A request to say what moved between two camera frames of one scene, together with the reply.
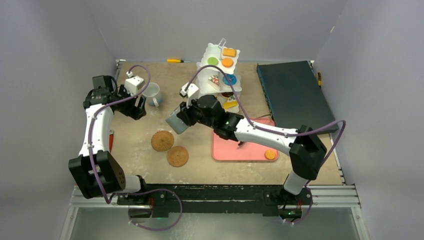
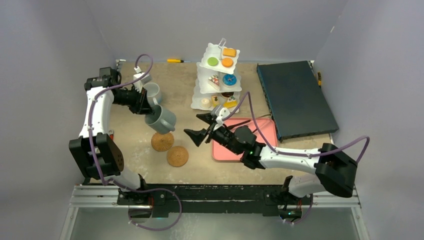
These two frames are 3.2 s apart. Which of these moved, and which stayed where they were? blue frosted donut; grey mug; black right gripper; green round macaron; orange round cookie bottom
Moved: black right gripper; grey mug
Stayed: orange round cookie bottom; green round macaron; blue frosted donut
